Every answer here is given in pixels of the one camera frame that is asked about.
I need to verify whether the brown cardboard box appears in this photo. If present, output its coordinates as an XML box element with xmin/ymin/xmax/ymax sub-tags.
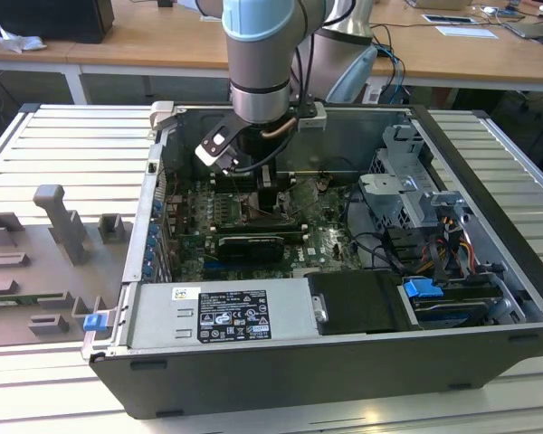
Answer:
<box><xmin>408</xmin><ymin>0</ymin><xmax>475</xmax><ymax>11</ymax></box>

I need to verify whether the black plastic shroud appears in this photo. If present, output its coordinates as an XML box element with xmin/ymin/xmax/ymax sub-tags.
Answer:
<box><xmin>306</xmin><ymin>270</ymin><xmax>412</xmax><ymax>336</ymax></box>

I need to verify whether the green motherboard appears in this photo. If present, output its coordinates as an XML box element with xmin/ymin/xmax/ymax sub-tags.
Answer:
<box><xmin>160</xmin><ymin>171</ymin><xmax>393</xmax><ymax>281</ymax></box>

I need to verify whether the metal socket cover frame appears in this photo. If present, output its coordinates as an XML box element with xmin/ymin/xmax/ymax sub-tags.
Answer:
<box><xmin>278</xmin><ymin>177</ymin><xmax>321</xmax><ymax>217</ymax></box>

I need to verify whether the perforated metal drive cage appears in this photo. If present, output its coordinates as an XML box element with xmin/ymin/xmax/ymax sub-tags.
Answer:
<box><xmin>357</xmin><ymin>122</ymin><xmax>471</xmax><ymax>231</ymax></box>

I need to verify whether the metal disk bay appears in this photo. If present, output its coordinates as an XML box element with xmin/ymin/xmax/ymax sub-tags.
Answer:
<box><xmin>433</xmin><ymin>192</ymin><xmax>531</xmax><ymax>327</ymax></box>

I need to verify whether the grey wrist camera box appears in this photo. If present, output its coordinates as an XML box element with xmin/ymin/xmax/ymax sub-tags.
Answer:
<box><xmin>295</xmin><ymin>101</ymin><xmax>330</xmax><ymax>133</ymax></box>

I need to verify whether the CPU socket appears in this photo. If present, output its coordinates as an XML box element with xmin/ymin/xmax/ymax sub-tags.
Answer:
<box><xmin>233</xmin><ymin>188</ymin><xmax>300</xmax><ymax>228</ymax></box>

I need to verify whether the black cable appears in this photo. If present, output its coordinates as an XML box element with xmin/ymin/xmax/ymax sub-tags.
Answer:
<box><xmin>343</xmin><ymin>184</ymin><xmax>408</xmax><ymax>277</ymax></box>

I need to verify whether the crumpled white paper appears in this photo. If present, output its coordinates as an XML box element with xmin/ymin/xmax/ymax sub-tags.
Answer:
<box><xmin>0</xmin><ymin>24</ymin><xmax>49</xmax><ymax>55</ymax></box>

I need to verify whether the black and silver PC case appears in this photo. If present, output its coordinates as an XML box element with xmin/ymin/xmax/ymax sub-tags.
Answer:
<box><xmin>81</xmin><ymin>101</ymin><xmax>543</xmax><ymax>420</ymax></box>

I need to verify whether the green RAM stick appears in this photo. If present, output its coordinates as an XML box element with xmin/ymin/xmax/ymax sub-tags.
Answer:
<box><xmin>0</xmin><ymin>293</ymin><xmax>69</xmax><ymax>307</ymax></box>

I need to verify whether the grey parts rack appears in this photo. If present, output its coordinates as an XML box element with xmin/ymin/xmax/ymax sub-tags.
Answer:
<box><xmin>0</xmin><ymin>183</ymin><xmax>136</xmax><ymax>350</ymax></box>

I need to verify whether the wooden desk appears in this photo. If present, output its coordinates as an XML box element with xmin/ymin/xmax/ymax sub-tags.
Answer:
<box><xmin>0</xmin><ymin>0</ymin><xmax>543</xmax><ymax>108</ymax></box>

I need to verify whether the grey plastic case latch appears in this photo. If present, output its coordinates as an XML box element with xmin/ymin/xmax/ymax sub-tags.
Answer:
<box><xmin>148</xmin><ymin>99</ymin><xmax>179</xmax><ymax>134</ymax></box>

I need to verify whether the blue plastic latch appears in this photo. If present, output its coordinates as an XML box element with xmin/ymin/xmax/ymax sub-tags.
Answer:
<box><xmin>83</xmin><ymin>313</ymin><xmax>107</xmax><ymax>335</ymax></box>

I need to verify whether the black box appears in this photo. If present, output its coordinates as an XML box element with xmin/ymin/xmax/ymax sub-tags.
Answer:
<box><xmin>0</xmin><ymin>0</ymin><xmax>116</xmax><ymax>45</ymax></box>

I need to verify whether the dark grey laptop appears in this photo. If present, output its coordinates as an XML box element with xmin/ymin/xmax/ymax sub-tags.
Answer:
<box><xmin>505</xmin><ymin>21</ymin><xmax>543</xmax><ymax>42</ymax></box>

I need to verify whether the white paper sheet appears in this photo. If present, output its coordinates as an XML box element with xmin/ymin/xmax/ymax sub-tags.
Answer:
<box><xmin>434</xmin><ymin>24</ymin><xmax>500</xmax><ymax>41</ymax></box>

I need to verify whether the silver power supply unit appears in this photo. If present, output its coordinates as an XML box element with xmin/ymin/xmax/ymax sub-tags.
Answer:
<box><xmin>127</xmin><ymin>277</ymin><xmax>323</xmax><ymax>350</ymax></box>

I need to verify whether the black graphics card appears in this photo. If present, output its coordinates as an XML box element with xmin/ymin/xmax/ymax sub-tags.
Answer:
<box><xmin>215</xmin><ymin>233</ymin><xmax>285</xmax><ymax>265</ymax></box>

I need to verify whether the flat dark white-edged device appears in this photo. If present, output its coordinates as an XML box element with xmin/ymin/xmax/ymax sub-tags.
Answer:
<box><xmin>422</xmin><ymin>13</ymin><xmax>480</xmax><ymax>26</ymax></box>

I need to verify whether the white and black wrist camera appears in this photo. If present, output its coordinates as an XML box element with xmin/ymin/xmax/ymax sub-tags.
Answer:
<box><xmin>194</xmin><ymin>118</ymin><xmax>244</xmax><ymax>176</ymax></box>

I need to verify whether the coloured power wire bundle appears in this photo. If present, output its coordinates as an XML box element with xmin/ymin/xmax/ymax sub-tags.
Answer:
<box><xmin>426</xmin><ymin>215</ymin><xmax>477</xmax><ymax>284</ymax></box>

